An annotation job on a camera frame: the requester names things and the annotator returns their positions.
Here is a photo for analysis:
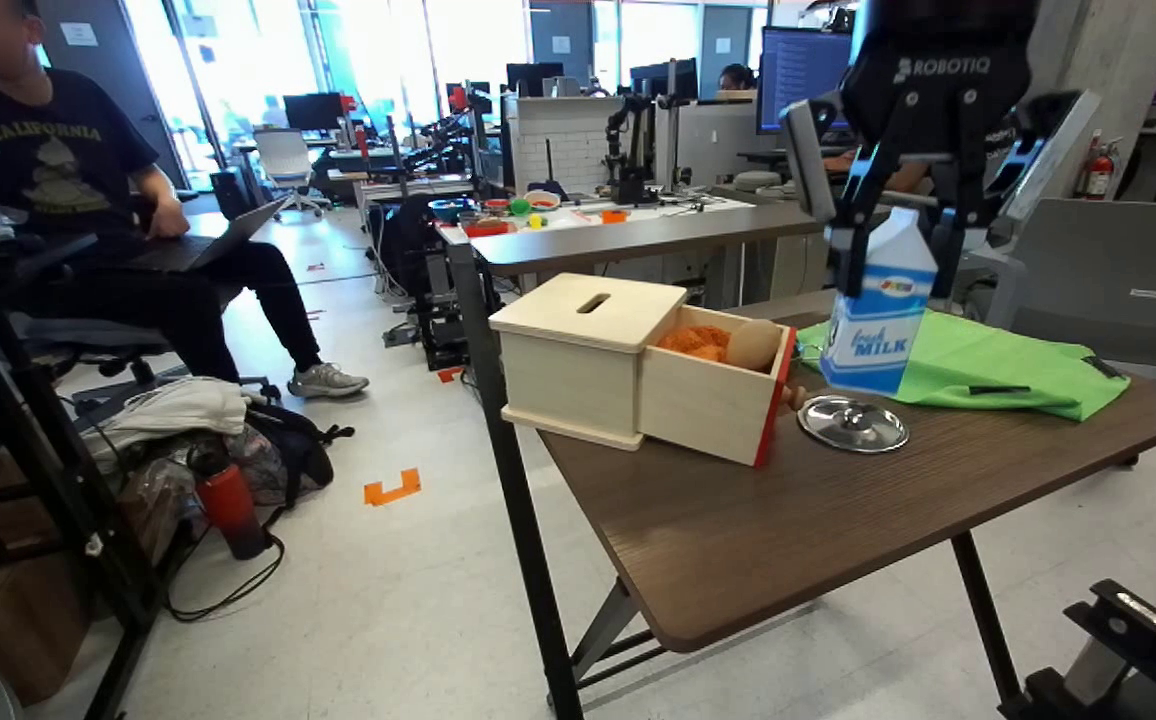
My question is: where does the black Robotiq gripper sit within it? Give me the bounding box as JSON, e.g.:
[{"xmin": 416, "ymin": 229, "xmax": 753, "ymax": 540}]
[{"xmin": 839, "ymin": 0, "xmax": 1045, "ymax": 299}]

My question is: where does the white blue milk carton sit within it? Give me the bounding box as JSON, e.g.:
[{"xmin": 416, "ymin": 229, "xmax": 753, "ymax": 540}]
[{"xmin": 815, "ymin": 203, "xmax": 942, "ymax": 400}]

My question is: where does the green microfiber towel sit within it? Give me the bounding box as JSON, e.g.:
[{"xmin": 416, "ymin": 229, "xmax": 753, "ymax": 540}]
[{"xmin": 791, "ymin": 309, "xmax": 1136, "ymax": 426}]

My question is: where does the wooden box with red drawer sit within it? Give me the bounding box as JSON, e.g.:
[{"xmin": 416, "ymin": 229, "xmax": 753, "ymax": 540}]
[{"xmin": 486, "ymin": 269, "xmax": 805, "ymax": 473}]

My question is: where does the blue computer monitor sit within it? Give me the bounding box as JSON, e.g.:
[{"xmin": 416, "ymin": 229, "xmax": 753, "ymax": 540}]
[{"xmin": 753, "ymin": 25, "xmax": 859, "ymax": 137}]

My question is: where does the grey flat panel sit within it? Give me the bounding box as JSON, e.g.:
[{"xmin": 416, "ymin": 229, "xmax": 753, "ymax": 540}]
[{"xmin": 989, "ymin": 196, "xmax": 1156, "ymax": 372}]

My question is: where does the orange plastic toy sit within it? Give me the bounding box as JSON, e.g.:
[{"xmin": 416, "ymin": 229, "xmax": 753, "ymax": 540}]
[{"xmin": 656, "ymin": 320, "xmax": 737, "ymax": 368}]

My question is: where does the black articulated stand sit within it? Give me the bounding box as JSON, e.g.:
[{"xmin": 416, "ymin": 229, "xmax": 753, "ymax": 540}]
[{"xmin": 600, "ymin": 93, "xmax": 662, "ymax": 206}]

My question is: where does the white ribbed panel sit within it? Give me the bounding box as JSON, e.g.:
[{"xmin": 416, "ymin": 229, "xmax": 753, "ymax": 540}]
[{"xmin": 502, "ymin": 93, "xmax": 629, "ymax": 196}]

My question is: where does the black computer monitor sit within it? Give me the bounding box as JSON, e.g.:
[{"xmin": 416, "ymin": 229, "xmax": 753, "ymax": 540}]
[{"xmin": 278, "ymin": 86, "xmax": 352, "ymax": 137}]

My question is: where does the orange floor tape marker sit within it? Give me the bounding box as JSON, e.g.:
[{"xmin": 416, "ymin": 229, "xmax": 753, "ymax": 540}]
[{"xmin": 360, "ymin": 462, "xmax": 427, "ymax": 512}]

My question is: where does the white office chair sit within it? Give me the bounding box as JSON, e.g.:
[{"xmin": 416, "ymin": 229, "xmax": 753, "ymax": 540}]
[{"xmin": 253, "ymin": 124, "xmax": 341, "ymax": 225}]

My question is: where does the black backpack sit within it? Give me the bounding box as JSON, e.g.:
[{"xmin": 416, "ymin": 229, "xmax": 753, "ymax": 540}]
[{"xmin": 242, "ymin": 397, "xmax": 355, "ymax": 504}]

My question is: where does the dark laptop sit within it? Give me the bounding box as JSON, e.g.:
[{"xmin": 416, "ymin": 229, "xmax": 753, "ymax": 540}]
[{"xmin": 131, "ymin": 196, "xmax": 287, "ymax": 277}]

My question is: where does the red water bottle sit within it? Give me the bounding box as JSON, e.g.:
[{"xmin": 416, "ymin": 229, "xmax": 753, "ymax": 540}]
[{"xmin": 187, "ymin": 444, "xmax": 274, "ymax": 564}]

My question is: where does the white crumpled cloth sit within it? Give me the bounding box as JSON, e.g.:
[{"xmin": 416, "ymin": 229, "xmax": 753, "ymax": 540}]
[{"xmin": 92, "ymin": 372, "xmax": 258, "ymax": 456}]

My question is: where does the person in black shirt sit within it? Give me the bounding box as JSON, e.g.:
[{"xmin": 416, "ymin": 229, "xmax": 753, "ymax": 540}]
[{"xmin": 0, "ymin": 0, "xmax": 372, "ymax": 402}]

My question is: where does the black metal stand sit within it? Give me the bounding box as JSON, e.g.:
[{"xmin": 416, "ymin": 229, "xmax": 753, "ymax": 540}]
[{"xmin": 0, "ymin": 233, "xmax": 166, "ymax": 720}]

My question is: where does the black metal bracket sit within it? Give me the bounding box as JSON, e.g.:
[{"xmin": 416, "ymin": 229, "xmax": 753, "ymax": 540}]
[{"xmin": 1021, "ymin": 573, "xmax": 1156, "ymax": 720}]

